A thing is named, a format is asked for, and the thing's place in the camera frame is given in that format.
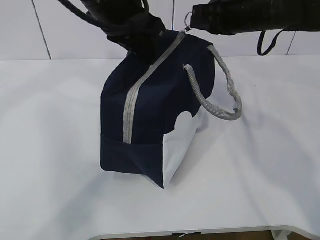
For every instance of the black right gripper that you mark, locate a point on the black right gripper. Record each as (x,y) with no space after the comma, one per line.
(231,17)

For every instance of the white table leg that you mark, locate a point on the white table leg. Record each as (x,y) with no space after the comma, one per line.
(280,234)

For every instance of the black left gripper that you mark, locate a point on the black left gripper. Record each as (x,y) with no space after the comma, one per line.
(136,30)

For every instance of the navy blue lunch bag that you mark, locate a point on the navy blue lunch bag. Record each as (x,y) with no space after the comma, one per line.
(150,113)

